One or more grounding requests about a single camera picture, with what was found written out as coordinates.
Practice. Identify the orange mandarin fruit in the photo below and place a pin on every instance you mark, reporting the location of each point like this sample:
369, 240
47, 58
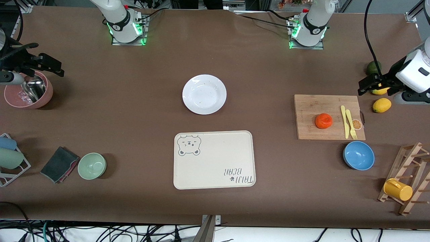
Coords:
324, 121

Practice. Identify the yellow plastic fork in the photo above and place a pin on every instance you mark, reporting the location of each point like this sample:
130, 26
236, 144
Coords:
350, 119

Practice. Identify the wooden cutting board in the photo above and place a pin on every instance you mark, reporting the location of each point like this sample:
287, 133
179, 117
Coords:
312, 114

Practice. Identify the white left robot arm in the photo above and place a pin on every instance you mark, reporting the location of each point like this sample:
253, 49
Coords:
314, 23

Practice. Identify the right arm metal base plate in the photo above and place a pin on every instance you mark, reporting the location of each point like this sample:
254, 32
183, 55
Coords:
116, 43

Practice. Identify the yellow mug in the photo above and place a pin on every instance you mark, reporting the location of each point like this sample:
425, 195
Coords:
399, 191

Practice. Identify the blue bowl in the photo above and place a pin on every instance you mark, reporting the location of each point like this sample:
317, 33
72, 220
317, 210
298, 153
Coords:
358, 156

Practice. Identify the cream tray with bear print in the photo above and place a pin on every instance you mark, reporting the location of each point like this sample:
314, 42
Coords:
215, 158

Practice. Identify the yellow lemon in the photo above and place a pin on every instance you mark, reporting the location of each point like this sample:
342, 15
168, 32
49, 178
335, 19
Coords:
381, 91
382, 105

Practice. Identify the aluminium frame post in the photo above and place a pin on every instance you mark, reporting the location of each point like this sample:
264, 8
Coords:
414, 13
26, 6

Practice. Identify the pink bowl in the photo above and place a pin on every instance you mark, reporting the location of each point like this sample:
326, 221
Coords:
13, 97

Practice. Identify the pale green cup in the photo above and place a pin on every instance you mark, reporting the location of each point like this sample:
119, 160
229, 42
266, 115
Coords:
10, 158

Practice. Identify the grey metal camera bracket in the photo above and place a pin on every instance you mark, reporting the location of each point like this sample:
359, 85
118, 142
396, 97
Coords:
208, 232

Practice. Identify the pale green bowl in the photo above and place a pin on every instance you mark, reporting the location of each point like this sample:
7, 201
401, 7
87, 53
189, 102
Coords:
91, 166

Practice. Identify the white round plate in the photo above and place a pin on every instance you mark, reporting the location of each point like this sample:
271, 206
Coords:
204, 94

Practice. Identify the dark green lime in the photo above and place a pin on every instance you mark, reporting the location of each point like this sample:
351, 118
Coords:
371, 69

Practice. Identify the dark grey folded cloth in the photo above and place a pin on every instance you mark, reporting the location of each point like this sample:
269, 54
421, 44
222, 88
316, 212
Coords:
58, 164

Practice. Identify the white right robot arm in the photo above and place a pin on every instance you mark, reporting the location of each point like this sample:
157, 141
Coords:
117, 20

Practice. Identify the yellow plastic knife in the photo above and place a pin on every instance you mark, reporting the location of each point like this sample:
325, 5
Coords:
344, 116

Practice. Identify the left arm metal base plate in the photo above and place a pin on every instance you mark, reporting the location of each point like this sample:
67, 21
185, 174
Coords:
319, 47

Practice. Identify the wooden cup drying rack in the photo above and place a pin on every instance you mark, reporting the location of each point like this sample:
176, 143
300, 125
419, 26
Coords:
407, 205

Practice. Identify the metal scoop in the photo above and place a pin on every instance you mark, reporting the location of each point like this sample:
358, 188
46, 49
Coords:
33, 88

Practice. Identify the orange slice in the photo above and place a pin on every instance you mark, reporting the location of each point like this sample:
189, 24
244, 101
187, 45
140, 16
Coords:
358, 125

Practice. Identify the pale blue cup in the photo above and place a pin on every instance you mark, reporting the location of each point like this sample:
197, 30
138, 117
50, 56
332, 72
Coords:
6, 143

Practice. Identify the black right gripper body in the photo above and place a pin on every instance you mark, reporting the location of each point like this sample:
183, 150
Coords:
20, 61

